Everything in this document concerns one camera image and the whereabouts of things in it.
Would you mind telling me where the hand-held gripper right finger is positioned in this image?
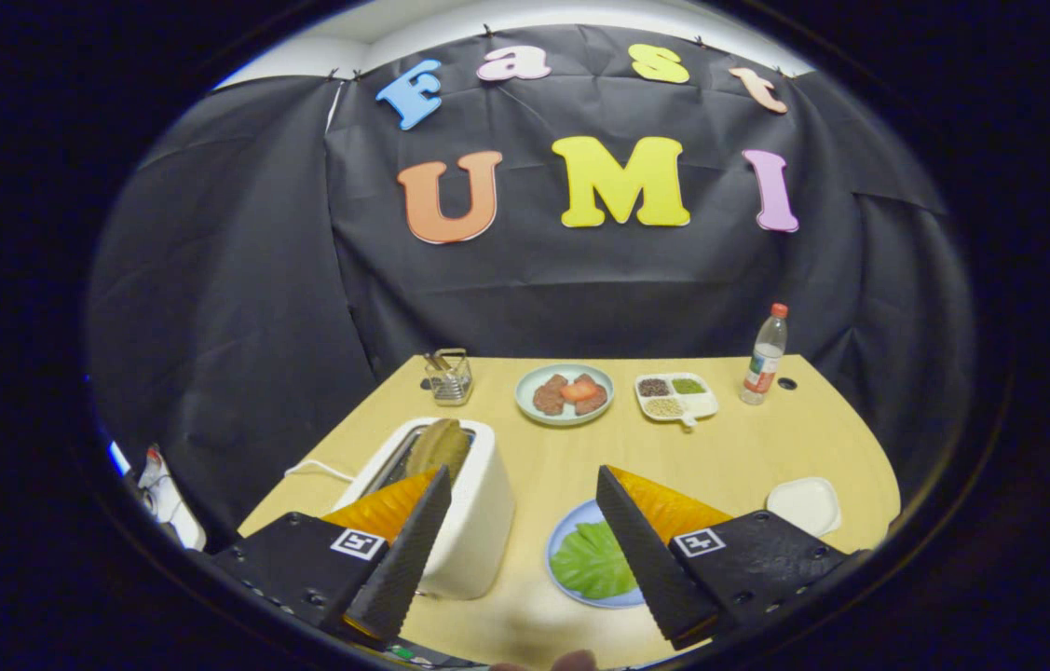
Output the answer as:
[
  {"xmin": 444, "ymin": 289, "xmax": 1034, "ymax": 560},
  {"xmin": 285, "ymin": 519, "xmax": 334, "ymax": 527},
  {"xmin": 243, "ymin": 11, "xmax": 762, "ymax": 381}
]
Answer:
[{"xmin": 595, "ymin": 464, "xmax": 866, "ymax": 651}]

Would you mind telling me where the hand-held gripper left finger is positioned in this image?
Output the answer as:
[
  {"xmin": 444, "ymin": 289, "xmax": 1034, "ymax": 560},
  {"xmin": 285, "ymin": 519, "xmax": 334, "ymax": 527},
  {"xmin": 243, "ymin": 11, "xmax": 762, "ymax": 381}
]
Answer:
[{"xmin": 206, "ymin": 465, "xmax": 454, "ymax": 649}]

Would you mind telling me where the green lettuce leaf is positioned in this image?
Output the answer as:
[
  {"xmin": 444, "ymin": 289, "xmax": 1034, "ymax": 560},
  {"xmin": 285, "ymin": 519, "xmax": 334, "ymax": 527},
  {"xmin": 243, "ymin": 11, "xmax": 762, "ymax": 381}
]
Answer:
[{"xmin": 550, "ymin": 521, "xmax": 639, "ymax": 600}]

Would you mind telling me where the brown toast slice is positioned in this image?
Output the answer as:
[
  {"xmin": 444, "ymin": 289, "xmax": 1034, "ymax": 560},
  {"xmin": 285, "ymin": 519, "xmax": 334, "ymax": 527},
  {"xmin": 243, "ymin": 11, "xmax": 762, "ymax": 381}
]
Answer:
[{"xmin": 403, "ymin": 418, "xmax": 472, "ymax": 486}]

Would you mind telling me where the white toaster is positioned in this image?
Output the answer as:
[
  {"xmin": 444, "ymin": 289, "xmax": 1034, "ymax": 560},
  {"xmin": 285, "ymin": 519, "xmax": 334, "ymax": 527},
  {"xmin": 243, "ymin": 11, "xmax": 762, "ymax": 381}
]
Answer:
[{"xmin": 331, "ymin": 417, "xmax": 516, "ymax": 601}]

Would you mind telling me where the blue round plate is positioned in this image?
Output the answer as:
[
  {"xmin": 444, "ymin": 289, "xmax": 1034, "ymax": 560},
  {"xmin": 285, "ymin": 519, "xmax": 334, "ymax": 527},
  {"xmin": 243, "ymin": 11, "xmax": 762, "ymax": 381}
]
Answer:
[{"xmin": 546, "ymin": 499, "xmax": 651, "ymax": 609}]

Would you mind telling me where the white divided dish with grains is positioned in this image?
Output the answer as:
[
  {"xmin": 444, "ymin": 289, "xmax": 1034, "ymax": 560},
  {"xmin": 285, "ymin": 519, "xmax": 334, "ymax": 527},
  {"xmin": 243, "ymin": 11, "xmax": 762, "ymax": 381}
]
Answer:
[{"xmin": 634, "ymin": 373, "xmax": 720, "ymax": 428}]

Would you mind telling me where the white square plate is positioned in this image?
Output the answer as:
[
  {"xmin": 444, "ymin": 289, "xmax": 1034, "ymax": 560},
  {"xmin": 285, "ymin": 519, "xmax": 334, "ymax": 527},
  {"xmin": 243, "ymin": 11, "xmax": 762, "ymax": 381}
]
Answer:
[{"xmin": 765, "ymin": 476, "xmax": 842, "ymax": 539}]

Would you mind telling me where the pale green round plate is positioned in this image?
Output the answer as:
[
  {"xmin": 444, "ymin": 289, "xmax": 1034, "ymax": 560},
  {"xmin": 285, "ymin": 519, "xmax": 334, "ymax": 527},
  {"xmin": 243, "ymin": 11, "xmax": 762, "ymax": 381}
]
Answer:
[{"xmin": 514, "ymin": 363, "xmax": 616, "ymax": 427}]

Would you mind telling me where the clear water bottle red cap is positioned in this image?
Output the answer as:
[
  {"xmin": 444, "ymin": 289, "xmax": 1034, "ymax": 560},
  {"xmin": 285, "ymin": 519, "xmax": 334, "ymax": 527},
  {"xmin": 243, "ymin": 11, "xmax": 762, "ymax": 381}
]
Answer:
[{"xmin": 740, "ymin": 303, "xmax": 789, "ymax": 405}]

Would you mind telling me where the white device beside table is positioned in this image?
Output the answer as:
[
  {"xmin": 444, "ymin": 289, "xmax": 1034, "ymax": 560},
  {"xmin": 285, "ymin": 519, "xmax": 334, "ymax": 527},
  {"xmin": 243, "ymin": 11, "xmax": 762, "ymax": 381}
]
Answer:
[{"xmin": 135, "ymin": 445, "xmax": 207, "ymax": 553}]

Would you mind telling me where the black backdrop cloth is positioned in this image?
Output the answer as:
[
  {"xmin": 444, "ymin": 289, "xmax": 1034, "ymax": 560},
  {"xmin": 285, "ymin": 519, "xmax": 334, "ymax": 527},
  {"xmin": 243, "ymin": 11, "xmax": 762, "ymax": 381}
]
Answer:
[{"xmin": 87, "ymin": 23, "xmax": 977, "ymax": 551}]

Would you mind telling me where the white toaster cable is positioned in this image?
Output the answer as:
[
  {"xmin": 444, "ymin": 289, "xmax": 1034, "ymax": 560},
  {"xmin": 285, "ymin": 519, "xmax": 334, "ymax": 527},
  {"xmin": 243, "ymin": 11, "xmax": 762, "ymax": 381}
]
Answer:
[{"xmin": 284, "ymin": 459, "xmax": 358, "ymax": 484}]

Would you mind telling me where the metal wire mesh holder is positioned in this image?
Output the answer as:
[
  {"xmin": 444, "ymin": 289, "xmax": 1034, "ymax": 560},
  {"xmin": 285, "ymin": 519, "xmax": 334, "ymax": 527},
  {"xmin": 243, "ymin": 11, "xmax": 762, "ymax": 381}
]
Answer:
[{"xmin": 423, "ymin": 348, "xmax": 474, "ymax": 407}]

